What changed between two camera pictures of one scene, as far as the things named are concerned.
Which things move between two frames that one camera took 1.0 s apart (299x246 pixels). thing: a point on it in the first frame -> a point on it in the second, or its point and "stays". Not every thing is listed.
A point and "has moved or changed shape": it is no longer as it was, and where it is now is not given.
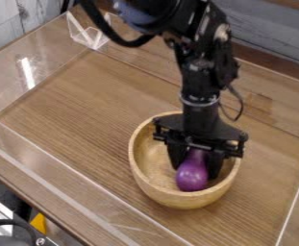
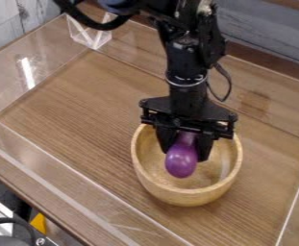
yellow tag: (39, 222) stays
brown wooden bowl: (153, 172) stays
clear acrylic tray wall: (100, 217) stays
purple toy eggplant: (191, 174) has moved or changed shape
